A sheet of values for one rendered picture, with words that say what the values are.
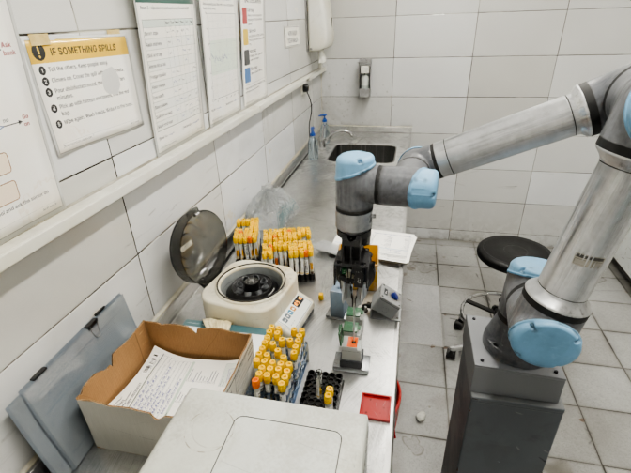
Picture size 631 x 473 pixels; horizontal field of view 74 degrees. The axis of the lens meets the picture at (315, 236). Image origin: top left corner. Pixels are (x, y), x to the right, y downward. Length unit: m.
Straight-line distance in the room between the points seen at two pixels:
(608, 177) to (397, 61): 2.54
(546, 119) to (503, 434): 0.74
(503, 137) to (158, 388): 0.89
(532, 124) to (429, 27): 2.37
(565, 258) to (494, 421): 0.49
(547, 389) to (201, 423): 0.77
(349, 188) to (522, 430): 0.72
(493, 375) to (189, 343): 0.72
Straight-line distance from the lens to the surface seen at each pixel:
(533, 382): 1.10
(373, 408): 1.03
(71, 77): 1.01
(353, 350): 1.06
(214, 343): 1.06
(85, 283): 1.05
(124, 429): 0.99
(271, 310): 1.13
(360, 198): 0.80
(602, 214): 0.79
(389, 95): 3.24
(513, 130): 0.87
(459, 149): 0.88
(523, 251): 2.22
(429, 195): 0.77
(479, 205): 3.51
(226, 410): 0.65
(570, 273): 0.83
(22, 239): 0.88
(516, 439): 1.22
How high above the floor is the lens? 1.67
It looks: 28 degrees down
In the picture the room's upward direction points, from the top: 2 degrees counter-clockwise
